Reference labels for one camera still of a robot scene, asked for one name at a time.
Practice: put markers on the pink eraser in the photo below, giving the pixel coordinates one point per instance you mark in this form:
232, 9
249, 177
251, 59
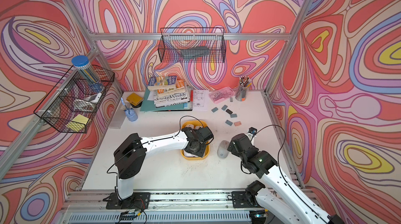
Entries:
237, 123

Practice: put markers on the yellow sticky notes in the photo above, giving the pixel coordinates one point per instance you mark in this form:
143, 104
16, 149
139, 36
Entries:
78, 124

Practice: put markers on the blue lid pencil jar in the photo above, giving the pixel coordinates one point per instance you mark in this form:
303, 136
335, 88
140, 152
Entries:
88, 73

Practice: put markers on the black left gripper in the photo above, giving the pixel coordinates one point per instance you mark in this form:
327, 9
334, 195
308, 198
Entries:
201, 153

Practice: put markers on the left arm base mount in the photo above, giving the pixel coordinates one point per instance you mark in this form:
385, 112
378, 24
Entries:
139, 200

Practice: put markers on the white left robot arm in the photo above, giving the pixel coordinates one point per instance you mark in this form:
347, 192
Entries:
131, 154

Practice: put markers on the black wire basket on wall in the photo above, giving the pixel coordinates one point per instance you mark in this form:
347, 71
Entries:
192, 45

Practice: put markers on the yellow storage tray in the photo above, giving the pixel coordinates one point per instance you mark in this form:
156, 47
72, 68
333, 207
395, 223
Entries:
195, 125

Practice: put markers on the blue pen cup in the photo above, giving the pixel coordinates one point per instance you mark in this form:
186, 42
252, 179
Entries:
129, 111

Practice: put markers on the pink plastic box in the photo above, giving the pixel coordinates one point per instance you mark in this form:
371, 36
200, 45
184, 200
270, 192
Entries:
221, 95

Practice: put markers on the grey computer mouse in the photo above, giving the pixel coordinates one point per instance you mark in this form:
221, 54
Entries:
222, 151

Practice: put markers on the white paper sheet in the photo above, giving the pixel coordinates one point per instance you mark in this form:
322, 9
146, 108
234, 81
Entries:
199, 102

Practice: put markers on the metal mesh pencil cup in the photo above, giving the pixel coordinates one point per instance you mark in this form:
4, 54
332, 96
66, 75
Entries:
243, 87

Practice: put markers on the stack of magazines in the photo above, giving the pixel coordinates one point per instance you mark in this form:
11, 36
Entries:
168, 91

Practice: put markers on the green folder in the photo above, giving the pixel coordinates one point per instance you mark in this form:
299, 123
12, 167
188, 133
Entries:
149, 106

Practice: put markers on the black wire basket left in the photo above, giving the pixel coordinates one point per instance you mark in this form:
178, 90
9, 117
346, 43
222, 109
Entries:
72, 98

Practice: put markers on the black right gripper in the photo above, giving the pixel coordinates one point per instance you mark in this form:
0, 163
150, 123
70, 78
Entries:
232, 148

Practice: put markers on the grey eraser near tray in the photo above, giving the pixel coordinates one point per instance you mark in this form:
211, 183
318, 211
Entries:
229, 122

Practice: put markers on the grey eraser far left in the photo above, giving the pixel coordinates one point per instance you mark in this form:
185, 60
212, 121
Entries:
214, 109

